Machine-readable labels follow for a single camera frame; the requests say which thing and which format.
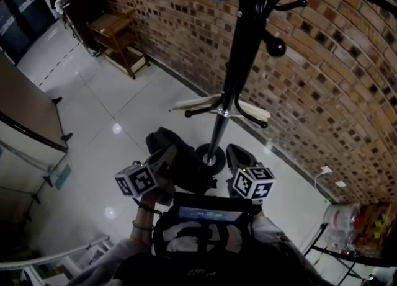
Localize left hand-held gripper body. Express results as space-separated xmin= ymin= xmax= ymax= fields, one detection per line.
xmin=114 ymin=144 xmax=179 ymax=199

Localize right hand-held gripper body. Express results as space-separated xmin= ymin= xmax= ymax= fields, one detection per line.
xmin=225 ymin=143 xmax=277 ymax=200

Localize black bag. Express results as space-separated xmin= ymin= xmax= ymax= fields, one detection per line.
xmin=145 ymin=126 xmax=218 ymax=196

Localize black metal coat rack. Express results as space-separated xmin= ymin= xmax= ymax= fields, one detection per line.
xmin=182 ymin=0 xmax=397 ymax=174

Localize person's left forearm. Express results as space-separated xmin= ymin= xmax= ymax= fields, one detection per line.
xmin=130 ymin=189 xmax=164 ymax=248

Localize black wrist band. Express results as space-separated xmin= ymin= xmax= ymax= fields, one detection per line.
xmin=135 ymin=199 xmax=163 ymax=215

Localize green wrist band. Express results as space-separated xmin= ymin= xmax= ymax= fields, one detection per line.
xmin=132 ymin=220 xmax=155 ymax=233

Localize black chest-mounted screen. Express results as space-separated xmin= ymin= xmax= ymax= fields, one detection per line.
xmin=172 ymin=192 xmax=263 ymax=225

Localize person's torso in grey sweater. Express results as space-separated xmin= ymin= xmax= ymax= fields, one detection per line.
xmin=70 ymin=213 xmax=337 ymax=286

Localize white power adapter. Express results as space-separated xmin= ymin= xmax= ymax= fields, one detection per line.
xmin=313 ymin=164 xmax=333 ymax=188

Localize green sheet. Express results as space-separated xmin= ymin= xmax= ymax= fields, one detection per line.
xmin=55 ymin=163 xmax=73 ymax=191

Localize clear plastic water bottle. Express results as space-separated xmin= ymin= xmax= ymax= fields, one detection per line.
xmin=324 ymin=228 xmax=358 ymax=252
xmin=323 ymin=203 xmax=362 ymax=230

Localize wooden table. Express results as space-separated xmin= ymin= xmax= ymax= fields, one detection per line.
xmin=0 ymin=51 xmax=74 ymax=158

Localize colourful cardboard box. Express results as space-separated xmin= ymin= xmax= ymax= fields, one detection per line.
xmin=355 ymin=203 xmax=397 ymax=258

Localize wooden shelf cart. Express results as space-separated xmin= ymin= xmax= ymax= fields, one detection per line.
xmin=87 ymin=7 xmax=152 ymax=80

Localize dark wooden cabinet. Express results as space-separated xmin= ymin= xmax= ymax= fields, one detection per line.
xmin=61 ymin=0 xmax=105 ymax=58

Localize black glass doors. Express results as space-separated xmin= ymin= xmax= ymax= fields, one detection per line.
xmin=0 ymin=0 xmax=59 ymax=64

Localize black folding frame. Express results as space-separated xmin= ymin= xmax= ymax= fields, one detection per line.
xmin=305 ymin=221 xmax=397 ymax=281

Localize white metal rail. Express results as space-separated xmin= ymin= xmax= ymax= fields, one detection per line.
xmin=0 ymin=234 xmax=112 ymax=281

